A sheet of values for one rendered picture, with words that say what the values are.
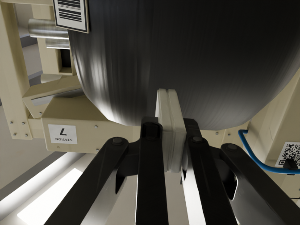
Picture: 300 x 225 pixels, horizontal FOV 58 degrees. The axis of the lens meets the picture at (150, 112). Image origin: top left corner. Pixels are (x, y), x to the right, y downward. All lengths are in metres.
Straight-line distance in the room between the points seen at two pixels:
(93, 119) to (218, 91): 0.63
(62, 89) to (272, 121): 0.70
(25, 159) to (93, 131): 4.93
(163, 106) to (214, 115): 0.20
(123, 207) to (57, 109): 3.87
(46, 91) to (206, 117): 0.77
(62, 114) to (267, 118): 0.62
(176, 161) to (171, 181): 5.00
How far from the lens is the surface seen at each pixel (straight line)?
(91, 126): 0.92
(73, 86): 1.01
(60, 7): 0.30
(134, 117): 0.38
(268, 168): 0.67
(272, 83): 0.34
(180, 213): 4.76
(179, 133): 0.16
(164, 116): 0.17
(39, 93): 1.07
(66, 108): 0.97
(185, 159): 0.16
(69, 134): 0.96
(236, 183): 0.16
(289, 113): 0.62
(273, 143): 0.65
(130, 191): 4.94
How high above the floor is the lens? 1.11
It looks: 34 degrees up
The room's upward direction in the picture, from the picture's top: 176 degrees counter-clockwise
